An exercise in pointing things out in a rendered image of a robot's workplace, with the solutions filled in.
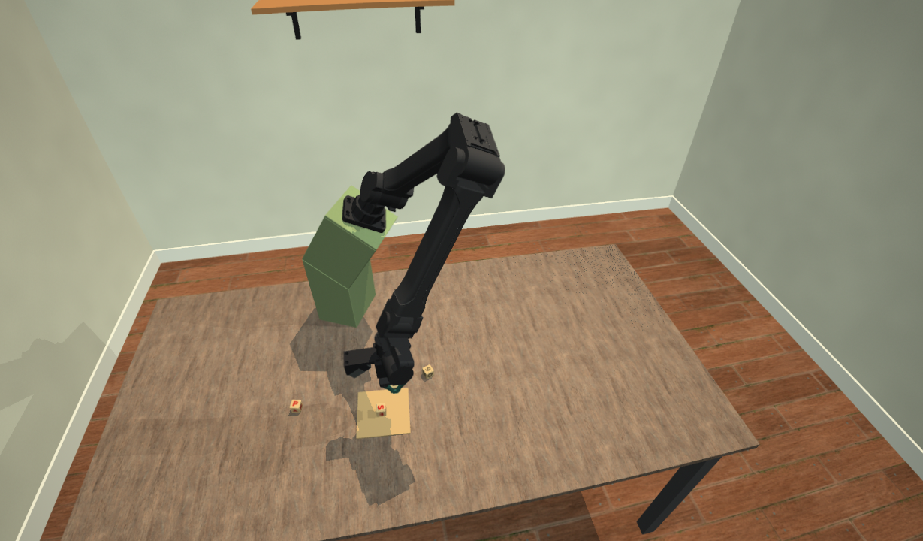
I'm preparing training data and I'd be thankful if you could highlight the light orange mat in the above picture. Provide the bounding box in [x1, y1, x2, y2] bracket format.
[357, 388, 411, 439]

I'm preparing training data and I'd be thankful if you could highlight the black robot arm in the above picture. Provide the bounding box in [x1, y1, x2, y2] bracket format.
[342, 113, 505, 385]

